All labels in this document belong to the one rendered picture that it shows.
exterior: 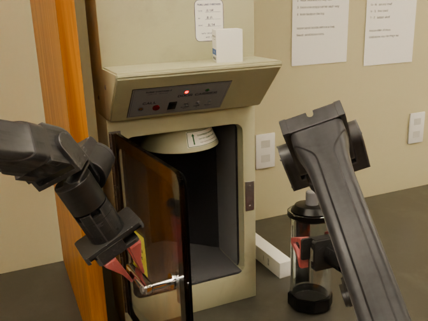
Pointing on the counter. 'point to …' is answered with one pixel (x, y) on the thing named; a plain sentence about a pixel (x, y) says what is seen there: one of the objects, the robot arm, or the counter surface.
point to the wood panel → (67, 11)
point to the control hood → (246, 78)
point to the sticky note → (142, 253)
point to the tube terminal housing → (227, 293)
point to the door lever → (146, 287)
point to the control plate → (156, 94)
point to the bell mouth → (181, 141)
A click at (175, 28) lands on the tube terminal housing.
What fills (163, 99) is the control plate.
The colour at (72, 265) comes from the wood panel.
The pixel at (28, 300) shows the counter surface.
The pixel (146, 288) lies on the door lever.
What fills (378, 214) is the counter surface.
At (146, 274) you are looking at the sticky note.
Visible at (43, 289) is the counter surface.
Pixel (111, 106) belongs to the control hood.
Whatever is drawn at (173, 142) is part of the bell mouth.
